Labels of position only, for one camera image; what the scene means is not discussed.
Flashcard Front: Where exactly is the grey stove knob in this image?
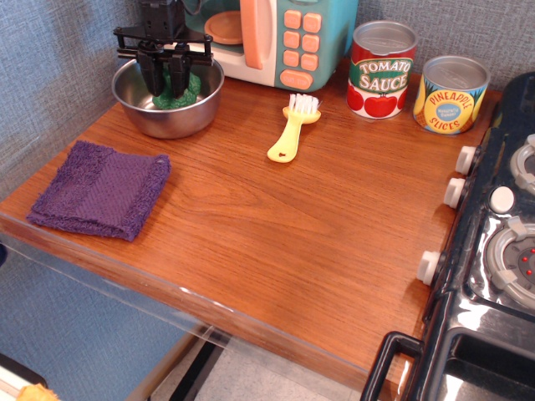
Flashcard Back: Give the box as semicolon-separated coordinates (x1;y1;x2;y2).
416;251;441;286
455;146;477;175
443;178;466;209

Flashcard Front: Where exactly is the grey stove burner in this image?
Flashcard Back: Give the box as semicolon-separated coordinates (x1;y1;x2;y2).
510;134;535;195
486;216;534;310

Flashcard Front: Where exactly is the teal toy microwave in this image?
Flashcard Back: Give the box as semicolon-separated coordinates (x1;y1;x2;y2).
185;1;359;93

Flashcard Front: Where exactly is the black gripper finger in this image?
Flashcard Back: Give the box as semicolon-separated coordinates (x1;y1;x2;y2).
168;55;191;99
137;50;165;97

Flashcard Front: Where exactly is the black toy stove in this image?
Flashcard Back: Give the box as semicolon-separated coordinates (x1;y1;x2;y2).
359;71;535;401

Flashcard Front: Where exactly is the black stove oven handle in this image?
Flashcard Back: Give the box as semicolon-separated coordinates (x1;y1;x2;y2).
360;331;424;401

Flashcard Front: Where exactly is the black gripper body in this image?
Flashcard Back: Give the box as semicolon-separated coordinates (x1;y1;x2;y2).
113;18;213;67

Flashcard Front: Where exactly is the tomato sauce can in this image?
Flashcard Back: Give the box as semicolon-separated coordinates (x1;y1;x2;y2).
347;20;418;119

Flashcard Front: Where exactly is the purple folded cloth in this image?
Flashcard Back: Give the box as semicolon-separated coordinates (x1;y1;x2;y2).
27;140;171;241

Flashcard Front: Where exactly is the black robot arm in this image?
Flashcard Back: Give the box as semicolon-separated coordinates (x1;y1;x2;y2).
113;1;213;98

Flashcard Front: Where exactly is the green toy broccoli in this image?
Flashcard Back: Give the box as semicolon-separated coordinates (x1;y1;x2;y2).
152;70;201;109

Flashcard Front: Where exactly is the grey stove knob middle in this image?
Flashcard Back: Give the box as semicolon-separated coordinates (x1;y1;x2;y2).
443;178;466;209

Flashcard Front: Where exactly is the orange object at corner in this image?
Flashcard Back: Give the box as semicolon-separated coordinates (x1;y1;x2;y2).
16;383;59;401

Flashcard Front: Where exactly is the orange microwave plate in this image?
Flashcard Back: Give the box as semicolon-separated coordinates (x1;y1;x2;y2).
204;10;243;45

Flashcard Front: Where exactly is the white round stove button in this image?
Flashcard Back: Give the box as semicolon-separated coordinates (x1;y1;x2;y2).
489;186;515;214

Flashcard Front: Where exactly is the steel bowl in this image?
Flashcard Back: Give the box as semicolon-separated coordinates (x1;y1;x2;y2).
111;60;224;140

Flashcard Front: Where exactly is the grey near stove burner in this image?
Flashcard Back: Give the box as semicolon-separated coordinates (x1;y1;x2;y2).
486;216;534;310

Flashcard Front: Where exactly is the yellow toy brush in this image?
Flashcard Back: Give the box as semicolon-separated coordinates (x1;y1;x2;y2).
267;94;321;163

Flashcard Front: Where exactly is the grey stove knob near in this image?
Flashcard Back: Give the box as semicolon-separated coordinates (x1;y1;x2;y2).
416;251;441;286

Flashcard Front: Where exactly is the pineapple slices can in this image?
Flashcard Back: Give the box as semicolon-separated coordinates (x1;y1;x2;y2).
413;55;491;135

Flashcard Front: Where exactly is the grey stove knob far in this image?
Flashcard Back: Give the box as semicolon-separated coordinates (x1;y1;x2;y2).
455;146;477;175

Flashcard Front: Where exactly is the grey far stove burner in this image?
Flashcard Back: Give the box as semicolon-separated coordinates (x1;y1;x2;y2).
510;134;535;195

